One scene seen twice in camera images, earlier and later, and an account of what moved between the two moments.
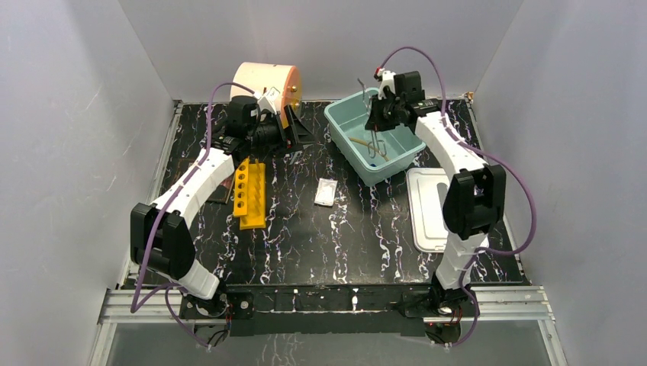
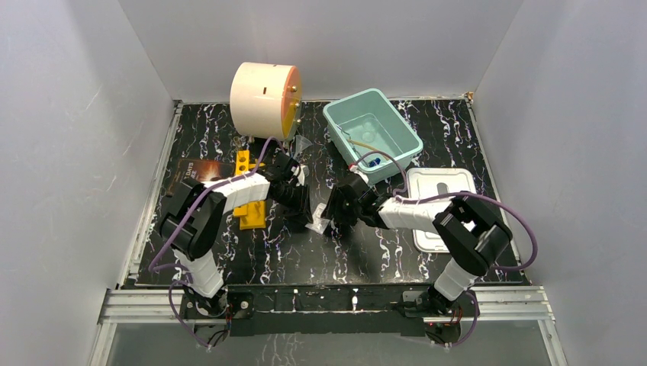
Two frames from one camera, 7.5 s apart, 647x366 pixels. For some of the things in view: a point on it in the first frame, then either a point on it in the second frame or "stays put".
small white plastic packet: (326, 191) → (319, 223)
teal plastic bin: (374, 155) stays put
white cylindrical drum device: (285, 78) stays put
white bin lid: (427, 188) stays put
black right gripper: (377, 123) → (336, 200)
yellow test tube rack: (249, 194) stays put
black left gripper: (286, 130) → (297, 200)
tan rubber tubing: (382, 149) → (366, 146)
